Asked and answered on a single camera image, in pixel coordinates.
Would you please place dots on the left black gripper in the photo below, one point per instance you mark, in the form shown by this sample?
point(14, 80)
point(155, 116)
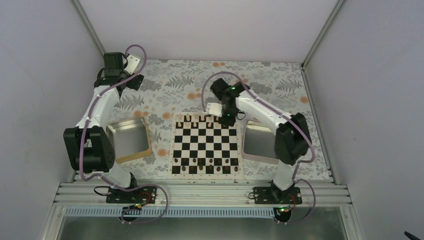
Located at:
point(135, 83)

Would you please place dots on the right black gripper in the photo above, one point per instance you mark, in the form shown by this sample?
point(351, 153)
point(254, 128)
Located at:
point(229, 122)

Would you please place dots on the metal tray with light pieces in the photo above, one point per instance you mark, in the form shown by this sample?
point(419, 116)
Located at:
point(258, 143)

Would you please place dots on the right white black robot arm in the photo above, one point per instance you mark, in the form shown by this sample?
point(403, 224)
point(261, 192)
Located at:
point(291, 133)

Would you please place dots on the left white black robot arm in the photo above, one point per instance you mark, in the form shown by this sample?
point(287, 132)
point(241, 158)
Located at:
point(89, 149)

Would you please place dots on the floral patterned table mat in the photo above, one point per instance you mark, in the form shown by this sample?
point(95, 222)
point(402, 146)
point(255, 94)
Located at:
point(174, 86)

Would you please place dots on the black white chessboard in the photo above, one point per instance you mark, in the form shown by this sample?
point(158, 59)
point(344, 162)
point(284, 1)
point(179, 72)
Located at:
point(205, 143)

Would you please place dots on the empty metal tray wooden rim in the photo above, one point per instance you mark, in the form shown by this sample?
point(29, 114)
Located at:
point(130, 139)

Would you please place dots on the dark piece row one left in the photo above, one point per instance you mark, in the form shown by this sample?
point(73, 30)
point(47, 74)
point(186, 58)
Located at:
point(192, 170)

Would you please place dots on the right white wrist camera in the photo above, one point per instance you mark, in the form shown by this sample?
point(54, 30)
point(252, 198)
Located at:
point(214, 109)

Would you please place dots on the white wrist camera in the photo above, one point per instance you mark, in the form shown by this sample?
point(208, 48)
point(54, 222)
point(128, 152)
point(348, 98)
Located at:
point(133, 62)
point(214, 109)

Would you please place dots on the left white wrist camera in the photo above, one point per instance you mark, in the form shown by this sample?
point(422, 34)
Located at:
point(133, 62)

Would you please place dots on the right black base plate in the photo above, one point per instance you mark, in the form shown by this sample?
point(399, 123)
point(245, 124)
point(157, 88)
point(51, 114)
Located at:
point(274, 196)

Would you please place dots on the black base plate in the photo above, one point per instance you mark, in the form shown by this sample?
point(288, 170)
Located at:
point(144, 195)
point(274, 196)

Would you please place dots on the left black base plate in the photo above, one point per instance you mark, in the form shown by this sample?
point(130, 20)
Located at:
point(144, 195)

